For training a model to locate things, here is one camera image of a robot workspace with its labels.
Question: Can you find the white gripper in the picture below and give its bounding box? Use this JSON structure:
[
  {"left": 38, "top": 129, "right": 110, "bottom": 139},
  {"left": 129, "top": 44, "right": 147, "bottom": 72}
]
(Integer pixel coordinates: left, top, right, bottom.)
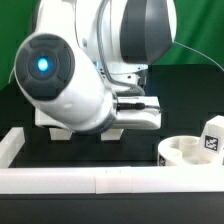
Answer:
[{"left": 113, "top": 96, "right": 162, "bottom": 130}]

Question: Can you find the white round stool seat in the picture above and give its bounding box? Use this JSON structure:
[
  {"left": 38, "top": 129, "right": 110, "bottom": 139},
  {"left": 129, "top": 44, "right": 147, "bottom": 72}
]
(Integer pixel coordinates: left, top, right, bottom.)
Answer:
[{"left": 157, "top": 136, "right": 223, "bottom": 166}]

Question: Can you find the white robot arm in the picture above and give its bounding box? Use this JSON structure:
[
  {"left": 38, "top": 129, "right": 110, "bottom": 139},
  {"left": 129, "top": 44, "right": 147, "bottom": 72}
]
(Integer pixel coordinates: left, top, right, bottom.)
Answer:
[{"left": 14, "top": 0, "right": 177, "bottom": 134}]

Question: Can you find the white U-shaped fence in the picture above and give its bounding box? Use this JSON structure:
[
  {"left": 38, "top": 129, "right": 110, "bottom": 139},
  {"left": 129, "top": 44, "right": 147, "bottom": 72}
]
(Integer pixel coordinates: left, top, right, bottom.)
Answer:
[{"left": 0, "top": 127, "right": 224, "bottom": 194}]

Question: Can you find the white cable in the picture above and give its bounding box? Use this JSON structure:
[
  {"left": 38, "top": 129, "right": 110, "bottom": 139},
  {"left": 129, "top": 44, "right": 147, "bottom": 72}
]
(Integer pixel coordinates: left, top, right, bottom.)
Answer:
[{"left": 173, "top": 41, "right": 224, "bottom": 72}]

